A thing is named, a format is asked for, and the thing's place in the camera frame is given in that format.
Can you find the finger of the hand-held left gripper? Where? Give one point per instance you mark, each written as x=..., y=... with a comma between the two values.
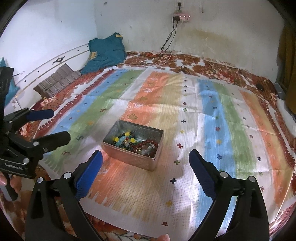
x=39, y=114
x=53, y=139

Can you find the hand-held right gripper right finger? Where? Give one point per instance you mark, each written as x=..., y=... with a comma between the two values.
x=203, y=173

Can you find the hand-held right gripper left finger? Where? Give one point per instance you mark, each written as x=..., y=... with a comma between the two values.
x=89, y=176

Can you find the silver metal tin box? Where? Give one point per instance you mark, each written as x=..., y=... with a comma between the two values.
x=129, y=160

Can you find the person's left hand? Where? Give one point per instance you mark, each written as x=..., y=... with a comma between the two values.
x=2, y=179

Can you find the person's right hand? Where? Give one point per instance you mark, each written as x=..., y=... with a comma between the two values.
x=164, y=238

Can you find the striped grey cushion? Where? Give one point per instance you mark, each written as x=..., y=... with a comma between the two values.
x=54, y=80
x=62, y=87

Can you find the teal cushion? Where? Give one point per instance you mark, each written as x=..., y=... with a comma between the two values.
x=11, y=90

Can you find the white curved headboard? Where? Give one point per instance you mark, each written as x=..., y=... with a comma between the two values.
x=46, y=60

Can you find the striped printed cloth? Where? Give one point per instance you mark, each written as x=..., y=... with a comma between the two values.
x=161, y=104

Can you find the teal shirt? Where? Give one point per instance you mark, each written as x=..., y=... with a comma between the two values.
x=104, y=53

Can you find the small black tool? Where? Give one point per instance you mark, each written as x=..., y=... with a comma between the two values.
x=183, y=69

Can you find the mustard hanging garment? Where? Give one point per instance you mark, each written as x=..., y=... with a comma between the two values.
x=288, y=69

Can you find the white power strip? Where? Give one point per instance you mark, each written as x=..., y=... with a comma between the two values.
x=181, y=17

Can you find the wall socket plug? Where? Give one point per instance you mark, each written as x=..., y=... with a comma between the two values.
x=179, y=5

